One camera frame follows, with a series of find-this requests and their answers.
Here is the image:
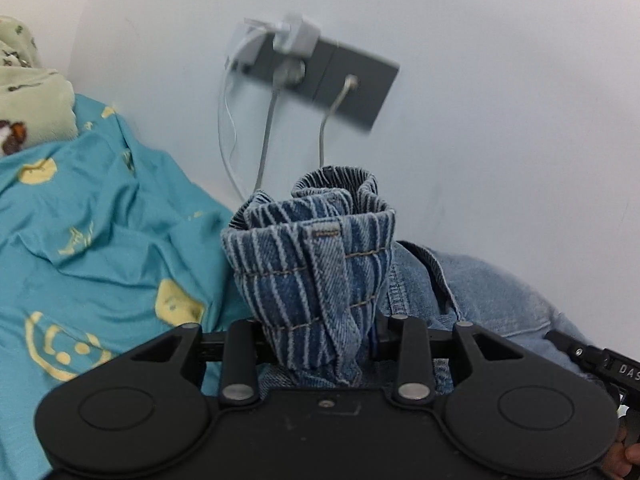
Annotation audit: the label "light blue denim jeans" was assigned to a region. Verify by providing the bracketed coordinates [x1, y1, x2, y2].
[221, 167, 578, 391]

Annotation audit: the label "person's right hand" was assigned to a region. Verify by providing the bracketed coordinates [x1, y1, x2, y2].
[601, 425, 640, 480]

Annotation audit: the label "teal smiley bed sheet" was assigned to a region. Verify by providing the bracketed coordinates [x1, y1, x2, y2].
[1, 96, 250, 479]

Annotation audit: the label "white charger left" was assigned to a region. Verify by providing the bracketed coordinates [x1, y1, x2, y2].
[224, 18, 282, 70]

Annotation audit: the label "green dinosaur fleece blanket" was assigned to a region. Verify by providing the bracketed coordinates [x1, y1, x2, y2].
[0, 16, 78, 156]

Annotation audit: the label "grey wall socket panel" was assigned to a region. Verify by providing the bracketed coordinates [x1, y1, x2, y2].
[234, 34, 402, 134]

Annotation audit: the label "white charger with cable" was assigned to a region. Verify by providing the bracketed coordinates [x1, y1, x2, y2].
[216, 13, 320, 200]

